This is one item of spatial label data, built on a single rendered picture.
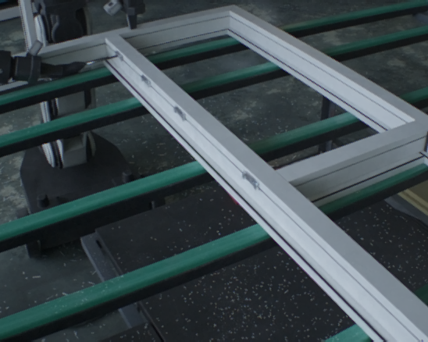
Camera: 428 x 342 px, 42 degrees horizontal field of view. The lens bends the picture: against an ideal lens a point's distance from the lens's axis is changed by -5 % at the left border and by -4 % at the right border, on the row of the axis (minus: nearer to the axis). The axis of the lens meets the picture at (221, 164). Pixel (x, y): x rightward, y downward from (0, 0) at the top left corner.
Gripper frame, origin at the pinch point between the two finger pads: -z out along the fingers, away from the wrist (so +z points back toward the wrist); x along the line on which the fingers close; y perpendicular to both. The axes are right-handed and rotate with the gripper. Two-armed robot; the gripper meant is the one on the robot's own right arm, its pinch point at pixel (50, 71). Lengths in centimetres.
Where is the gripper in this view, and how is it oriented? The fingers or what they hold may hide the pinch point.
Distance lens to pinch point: 158.3
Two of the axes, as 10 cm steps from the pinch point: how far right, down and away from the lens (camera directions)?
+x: -4.0, 0.6, 9.1
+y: -0.3, 10.0, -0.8
